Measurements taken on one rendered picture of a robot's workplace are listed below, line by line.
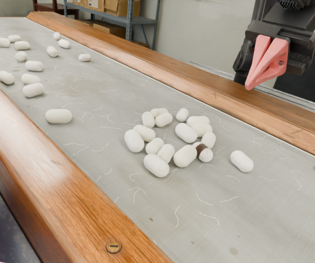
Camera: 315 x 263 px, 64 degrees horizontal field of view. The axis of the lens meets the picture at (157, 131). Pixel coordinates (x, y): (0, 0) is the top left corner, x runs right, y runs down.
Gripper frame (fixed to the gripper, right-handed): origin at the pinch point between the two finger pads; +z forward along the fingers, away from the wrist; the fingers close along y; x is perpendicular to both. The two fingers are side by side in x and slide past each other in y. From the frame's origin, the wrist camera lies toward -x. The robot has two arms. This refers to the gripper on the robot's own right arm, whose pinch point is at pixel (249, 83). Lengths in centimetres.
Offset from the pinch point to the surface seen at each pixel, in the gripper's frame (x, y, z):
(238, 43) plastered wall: 139, -95, -122
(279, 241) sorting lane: -5.1, 14.5, 18.0
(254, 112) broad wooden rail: 7.3, 0.8, 0.5
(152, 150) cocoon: -6.8, -2.0, 18.0
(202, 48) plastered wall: 147, -129, -112
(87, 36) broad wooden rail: 7, -54, 0
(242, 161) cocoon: -2.3, 6.6, 12.2
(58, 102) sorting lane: -7.3, -22.0, 20.5
